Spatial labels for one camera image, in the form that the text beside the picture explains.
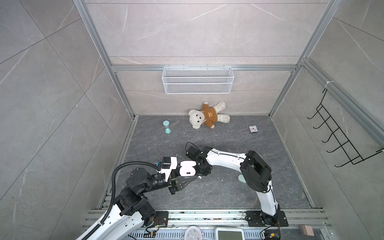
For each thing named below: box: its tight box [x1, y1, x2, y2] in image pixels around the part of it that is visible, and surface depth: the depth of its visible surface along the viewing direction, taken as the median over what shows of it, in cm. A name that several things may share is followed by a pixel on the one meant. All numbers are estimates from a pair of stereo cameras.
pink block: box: [301, 224, 315, 237], surface depth 70 cm
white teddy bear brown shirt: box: [189, 101, 231, 129], surface depth 113 cm
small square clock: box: [248, 125, 259, 133], surface depth 112 cm
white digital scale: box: [214, 227, 245, 240], surface depth 68 cm
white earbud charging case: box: [179, 160, 197, 177], surface depth 54 cm
